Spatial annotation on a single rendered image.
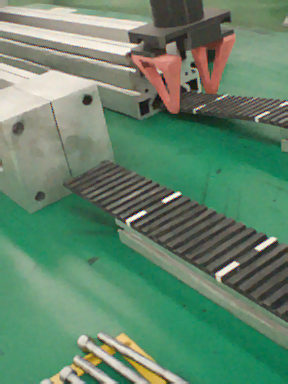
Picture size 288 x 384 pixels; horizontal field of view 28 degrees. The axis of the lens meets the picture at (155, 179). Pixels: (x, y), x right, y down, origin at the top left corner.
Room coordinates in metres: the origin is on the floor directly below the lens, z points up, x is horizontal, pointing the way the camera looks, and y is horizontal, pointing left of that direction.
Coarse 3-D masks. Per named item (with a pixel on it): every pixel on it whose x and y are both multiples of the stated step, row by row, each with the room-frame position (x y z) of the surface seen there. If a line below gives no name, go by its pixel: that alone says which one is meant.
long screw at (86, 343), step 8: (88, 336) 0.29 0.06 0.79; (80, 344) 0.28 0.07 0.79; (88, 344) 0.28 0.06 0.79; (96, 352) 0.27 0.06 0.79; (104, 352) 0.27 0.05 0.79; (104, 360) 0.27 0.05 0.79; (112, 360) 0.26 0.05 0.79; (112, 368) 0.26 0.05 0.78; (120, 368) 0.25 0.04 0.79; (128, 368) 0.25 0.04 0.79; (128, 376) 0.25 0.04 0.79; (136, 376) 0.25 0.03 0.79
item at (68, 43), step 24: (0, 24) 1.00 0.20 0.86; (24, 24) 1.07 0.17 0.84; (48, 24) 0.98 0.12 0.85; (72, 24) 0.91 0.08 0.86; (96, 24) 0.85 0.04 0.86; (120, 24) 0.81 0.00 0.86; (0, 48) 0.99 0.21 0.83; (24, 48) 0.90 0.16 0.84; (48, 48) 0.85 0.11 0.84; (72, 48) 0.76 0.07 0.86; (96, 48) 0.71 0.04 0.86; (120, 48) 0.68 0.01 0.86; (168, 48) 0.71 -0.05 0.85; (72, 72) 0.78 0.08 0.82; (96, 72) 0.72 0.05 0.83; (120, 72) 0.67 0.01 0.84; (192, 72) 0.71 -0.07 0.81; (120, 96) 0.68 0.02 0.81; (144, 96) 0.66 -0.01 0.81
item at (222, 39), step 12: (216, 24) 0.63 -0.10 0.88; (192, 36) 0.61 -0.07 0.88; (204, 36) 0.62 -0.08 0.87; (216, 36) 0.63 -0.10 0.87; (228, 36) 0.63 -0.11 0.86; (180, 48) 0.61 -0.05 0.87; (192, 48) 0.61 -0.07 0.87; (204, 48) 0.68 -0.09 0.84; (216, 48) 0.64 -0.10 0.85; (228, 48) 0.64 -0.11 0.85; (204, 60) 0.67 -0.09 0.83; (216, 60) 0.64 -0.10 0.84; (204, 72) 0.67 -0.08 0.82; (216, 72) 0.64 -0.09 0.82; (204, 84) 0.67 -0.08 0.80; (216, 84) 0.65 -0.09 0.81
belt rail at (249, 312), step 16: (128, 240) 0.39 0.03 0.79; (144, 240) 0.37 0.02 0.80; (144, 256) 0.37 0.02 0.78; (160, 256) 0.35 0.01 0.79; (176, 256) 0.33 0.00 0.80; (176, 272) 0.34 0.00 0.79; (192, 272) 0.33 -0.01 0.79; (192, 288) 0.32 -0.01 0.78; (208, 288) 0.31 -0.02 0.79; (224, 288) 0.29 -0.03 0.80; (224, 304) 0.29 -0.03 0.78; (240, 304) 0.28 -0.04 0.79; (256, 304) 0.27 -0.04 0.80; (256, 320) 0.27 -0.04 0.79; (272, 320) 0.26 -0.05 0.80; (272, 336) 0.26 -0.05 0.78
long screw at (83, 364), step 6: (78, 360) 0.27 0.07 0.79; (84, 360) 0.27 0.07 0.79; (78, 366) 0.27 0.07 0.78; (84, 366) 0.26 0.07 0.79; (90, 366) 0.26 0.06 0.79; (90, 372) 0.26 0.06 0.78; (96, 372) 0.26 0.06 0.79; (102, 372) 0.26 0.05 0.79; (96, 378) 0.25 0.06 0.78; (102, 378) 0.25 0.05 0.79; (108, 378) 0.25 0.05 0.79
